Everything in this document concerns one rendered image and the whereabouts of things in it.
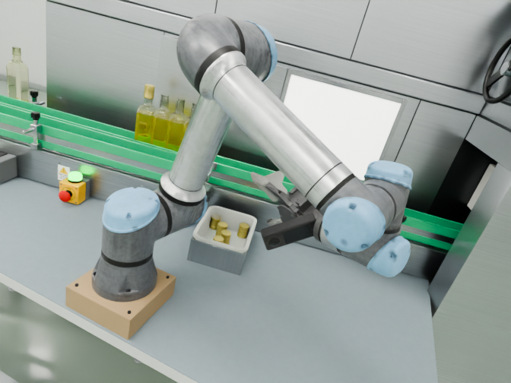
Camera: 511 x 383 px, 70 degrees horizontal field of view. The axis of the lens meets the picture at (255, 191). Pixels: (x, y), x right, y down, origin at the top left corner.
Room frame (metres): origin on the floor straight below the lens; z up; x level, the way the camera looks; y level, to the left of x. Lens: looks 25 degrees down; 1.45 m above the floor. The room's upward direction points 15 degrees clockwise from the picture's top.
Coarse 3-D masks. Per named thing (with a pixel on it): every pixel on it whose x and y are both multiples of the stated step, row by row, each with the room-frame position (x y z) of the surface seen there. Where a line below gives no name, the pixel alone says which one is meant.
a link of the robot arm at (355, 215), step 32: (192, 32) 0.62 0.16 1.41; (224, 32) 0.64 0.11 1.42; (192, 64) 0.59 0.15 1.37; (224, 64) 0.58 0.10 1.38; (224, 96) 0.57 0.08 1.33; (256, 96) 0.55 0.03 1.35; (256, 128) 0.53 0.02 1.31; (288, 128) 0.52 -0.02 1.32; (288, 160) 0.50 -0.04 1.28; (320, 160) 0.49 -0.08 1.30; (320, 192) 0.47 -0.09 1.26; (352, 192) 0.47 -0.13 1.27; (384, 192) 0.51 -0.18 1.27; (352, 224) 0.43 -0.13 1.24; (384, 224) 0.45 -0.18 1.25
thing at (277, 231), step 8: (304, 216) 0.66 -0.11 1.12; (312, 216) 0.66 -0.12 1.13; (280, 224) 0.65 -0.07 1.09; (288, 224) 0.65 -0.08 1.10; (296, 224) 0.64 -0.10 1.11; (304, 224) 0.64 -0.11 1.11; (312, 224) 0.65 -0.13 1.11; (264, 232) 0.64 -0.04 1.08; (272, 232) 0.63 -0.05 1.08; (280, 232) 0.63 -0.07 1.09; (288, 232) 0.64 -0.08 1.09; (296, 232) 0.64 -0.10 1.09; (304, 232) 0.65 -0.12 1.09; (312, 232) 0.65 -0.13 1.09; (264, 240) 0.63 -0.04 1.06; (272, 240) 0.63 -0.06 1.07; (280, 240) 0.64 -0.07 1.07; (288, 240) 0.64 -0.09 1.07; (296, 240) 0.65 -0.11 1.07; (272, 248) 0.64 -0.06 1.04
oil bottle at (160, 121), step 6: (156, 114) 1.23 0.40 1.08; (162, 114) 1.23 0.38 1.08; (168, 114) 1.24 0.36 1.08; (156, 120) 1.23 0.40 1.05; (162, 120) 1.23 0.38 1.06; (156, 126) 1.23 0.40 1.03; (162, 126) 1.23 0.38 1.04; (156, 132) 1.23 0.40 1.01; (162, 132) 1.23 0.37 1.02; (150, 138) 1.24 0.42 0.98; (156, 138) 1.23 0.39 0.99; (162, 138) 1.23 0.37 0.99; (156, 144) 1.23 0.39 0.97; (162, 144) 1.23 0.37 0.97
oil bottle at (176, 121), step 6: (174, 114) 1.24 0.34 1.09; (180, 114) 1.24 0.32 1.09; (168, 120) 1.23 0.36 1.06; (174, 120) 1.23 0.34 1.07; (180, 120) 1.23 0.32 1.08; (168, 126) 1.23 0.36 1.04; (174, 126) 1.23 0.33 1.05; (180, 126) 1.23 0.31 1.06; (168, 132) 1.23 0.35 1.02; (174, 132) 1.23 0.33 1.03; (180, 132) 1.23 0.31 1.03; (168, 138) 1.23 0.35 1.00; (174, 138) 1.23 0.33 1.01; (180, 138) 1.23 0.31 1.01; (168, 144) 1.23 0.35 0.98; (174, 144) 1.23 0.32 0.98
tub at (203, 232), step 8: (208, 208) 1.09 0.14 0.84; (216, 208) 1.12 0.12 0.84; (224, 208) 1.12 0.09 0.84; (208, 216) 1.07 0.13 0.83; (224, 216) 1.11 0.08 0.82; (232, 216) 1.11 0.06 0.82; (240, 216) 1.11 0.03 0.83; (248, 216) 1.11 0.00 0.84; (200, 224) 0.98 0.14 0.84; (208, 224) 1.08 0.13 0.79; (232, 224) 1.11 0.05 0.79; (200, 232) 0.97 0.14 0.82; (208, 232) 1.06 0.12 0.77; (232, 232) 1.10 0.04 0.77; (248, 232) 1.10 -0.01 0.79; (200, 240) 0.91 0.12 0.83; (208, 240) 0.91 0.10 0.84; (232, 240) 1.05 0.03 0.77; (240, 240) 1.06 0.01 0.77; (248, 240) 0.96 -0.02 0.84; (232, 248) 0.90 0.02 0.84; (240, 248) 0.91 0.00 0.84
